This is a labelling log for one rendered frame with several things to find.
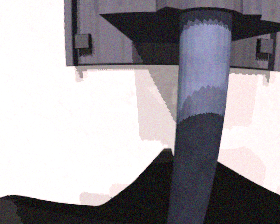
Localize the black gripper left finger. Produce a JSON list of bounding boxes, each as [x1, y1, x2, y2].
[[0, 148, 173, 224]]

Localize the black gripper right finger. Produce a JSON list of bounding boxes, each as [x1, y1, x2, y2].
[[203, 160, 280, 224]]

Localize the blue-grey metal shaft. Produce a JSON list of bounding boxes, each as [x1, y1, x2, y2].
[[168, 10, 232, 224]]

